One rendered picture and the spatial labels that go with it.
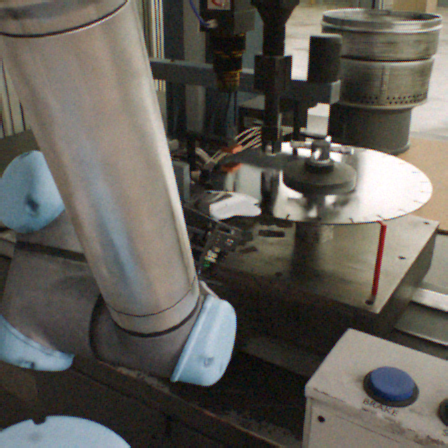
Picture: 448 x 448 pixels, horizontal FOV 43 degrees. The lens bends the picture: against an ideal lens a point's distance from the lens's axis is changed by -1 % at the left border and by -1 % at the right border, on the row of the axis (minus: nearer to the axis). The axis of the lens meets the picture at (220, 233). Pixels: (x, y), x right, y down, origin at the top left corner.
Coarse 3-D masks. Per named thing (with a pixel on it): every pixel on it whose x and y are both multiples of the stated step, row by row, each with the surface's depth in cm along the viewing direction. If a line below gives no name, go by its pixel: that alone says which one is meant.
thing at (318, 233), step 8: (296, 224) 90; (304, 224) 88; (312, 224) 87; (320, 224) 87; (296, 232) 90; (304, 232) 89; (312, 232) 88; (320, 232) 88; (328, 232) 89; (304, 240) 89; (312, 240) 89; (320, 240) 89; (328, 240) 89
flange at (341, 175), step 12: (288, 168) 87; (300, 168) 86; (312, 168) 84; (324, 168) 84; (336, 168) 86; (348, 168) 87; (288, 180) 84; (300, 180) 83; (312, 180) 83; (324, 180) 82; (336, 180) 83; (348, 180) 83
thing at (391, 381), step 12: (372, 372) 53; (384, 372) 53; (396, 372) 53; (372, 384) 52; (384, 384) 52; (396, 384) 52; (408, 384) 52; (384, 396) 51; (396, 396) 51; (408, 396) 51
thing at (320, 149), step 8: (296, 144) 86; (304, 144) 85; (312, 144) 84; (320, 144) 83; (328, 144) 84; (312, 152) 84; (320, 152) 83; (328, 152) 84; (336, 152) 84; (344, 152) 83; (352, 152) 83; (312, 160) 81; (320, 160) 84; (328, 160) 85
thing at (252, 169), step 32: (224, 160) 93; (256, 160) 93; (288, 160) 93; (352, 160) 93; (384, 160) 93; (256, 192) 81; (288, 192) 81; (320, 192) 81; (352, 192) 81; (384, 192) 81; (416, 192) 81
